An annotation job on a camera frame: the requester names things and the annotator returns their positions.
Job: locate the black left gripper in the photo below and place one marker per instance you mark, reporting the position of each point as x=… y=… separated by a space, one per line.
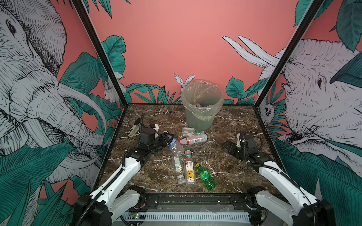
x=165 y=140

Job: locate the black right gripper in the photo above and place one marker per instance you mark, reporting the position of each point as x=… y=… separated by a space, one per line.
x=228 y=143

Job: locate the crushed blue label water bottle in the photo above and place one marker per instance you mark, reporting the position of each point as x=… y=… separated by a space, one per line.
x=176 y=148

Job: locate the clear bottle green white label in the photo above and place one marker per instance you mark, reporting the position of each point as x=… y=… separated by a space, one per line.
x=178 y=170

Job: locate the sunflower label tea bottle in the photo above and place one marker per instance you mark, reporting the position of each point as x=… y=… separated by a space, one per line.
x=189 y=168

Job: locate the green soda bottle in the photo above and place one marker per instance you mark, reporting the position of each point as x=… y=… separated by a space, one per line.
x=206 y=177

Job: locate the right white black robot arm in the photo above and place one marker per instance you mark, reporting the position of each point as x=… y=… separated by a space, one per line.
x=297 y=208

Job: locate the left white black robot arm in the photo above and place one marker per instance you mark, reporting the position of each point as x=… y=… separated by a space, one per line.
x=107 y=203

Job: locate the clear plastic bin liner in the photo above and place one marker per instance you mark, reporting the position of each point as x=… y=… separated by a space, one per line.
x=202 y=96

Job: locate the grey mesh waste bin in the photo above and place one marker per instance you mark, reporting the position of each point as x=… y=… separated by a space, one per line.
x=199 y=118

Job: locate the clear bottle green neck band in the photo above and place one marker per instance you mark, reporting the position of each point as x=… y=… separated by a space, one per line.
x=187 y=132

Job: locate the red cap white bottle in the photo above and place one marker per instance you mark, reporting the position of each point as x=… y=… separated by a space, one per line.
x=194 y=139

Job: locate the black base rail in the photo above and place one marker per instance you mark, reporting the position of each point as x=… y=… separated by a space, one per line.
x=238 y=201

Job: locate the white perforated cable tray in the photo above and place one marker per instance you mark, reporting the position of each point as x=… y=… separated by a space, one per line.
x=234 y=217

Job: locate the left black frame post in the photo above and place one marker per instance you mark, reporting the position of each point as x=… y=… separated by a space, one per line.
x=87 y=23

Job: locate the black frame post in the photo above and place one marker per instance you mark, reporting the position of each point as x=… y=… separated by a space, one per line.
x=87 y=23
x=304 y=24

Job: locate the right black frame post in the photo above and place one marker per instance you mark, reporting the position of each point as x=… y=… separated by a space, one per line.
x=304 y=24

